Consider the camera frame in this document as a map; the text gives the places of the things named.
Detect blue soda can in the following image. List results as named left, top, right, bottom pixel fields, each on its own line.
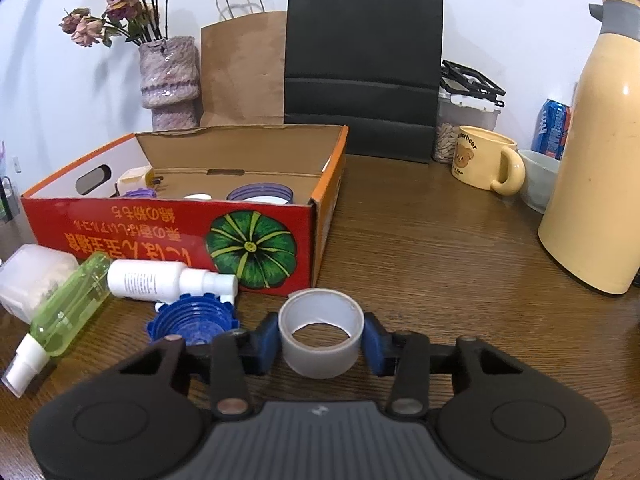
left=530, top=99, right=572, bottom=160

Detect grey white ceramic cup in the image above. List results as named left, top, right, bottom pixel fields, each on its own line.
left=518, top=150, right=560, bottom=214

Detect purple ridged lid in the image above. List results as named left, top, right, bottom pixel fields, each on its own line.
left=122, top=188, right=157, bottom=198

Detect clear jar with black lid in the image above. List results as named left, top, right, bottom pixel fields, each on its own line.
left=433, top=60, right=506, bottom=164

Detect red orange cardboard box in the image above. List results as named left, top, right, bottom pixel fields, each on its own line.
left=22, top=125, right=348, bottom=296

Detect yellow bear mug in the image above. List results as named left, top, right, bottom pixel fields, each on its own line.
left=451, top=126, right=526, bottom=196

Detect clear tape roll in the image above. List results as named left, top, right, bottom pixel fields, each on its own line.
left=278, top=288, right=364, bottom=379

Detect white translucent container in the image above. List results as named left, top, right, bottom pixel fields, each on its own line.
left=0, top=244, right=78, bottom=324

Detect cream thermos jug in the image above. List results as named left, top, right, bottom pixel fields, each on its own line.
left=538, top=0, right=639, bottom=295

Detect blue ridged lid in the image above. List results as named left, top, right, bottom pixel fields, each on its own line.
left=146, top=292, right=240, bottom=346

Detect black paper bag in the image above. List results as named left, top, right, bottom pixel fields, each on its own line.
left=284, top=0, right=444, bottom=162

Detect dried pink rose bouquet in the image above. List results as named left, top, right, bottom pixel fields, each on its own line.
left=58, top=0, right=169, bottom=48

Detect purple rimmed white lid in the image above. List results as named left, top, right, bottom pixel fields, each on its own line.
left=227, top=182, right=294, bottom=205

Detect green spray bottle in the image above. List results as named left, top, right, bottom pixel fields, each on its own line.
left=2, top=252, right=113, bottom=398

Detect small white cap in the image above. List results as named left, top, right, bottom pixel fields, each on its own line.
left=183, top=193, right=213, bottom=200

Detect brown paper bag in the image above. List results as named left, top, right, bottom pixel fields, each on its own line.
left=201, top=0, right=286, bottom=127

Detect white plastic bottle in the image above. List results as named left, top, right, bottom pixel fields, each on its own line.
left=106, top=259, right=239, bottom=302

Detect white cube charger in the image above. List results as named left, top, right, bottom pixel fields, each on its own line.
left=116, top=165, right=163, bottom=196

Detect pink textured ceramic vase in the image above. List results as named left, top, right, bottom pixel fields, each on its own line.
left=139, top=36, right=201, bottom=131

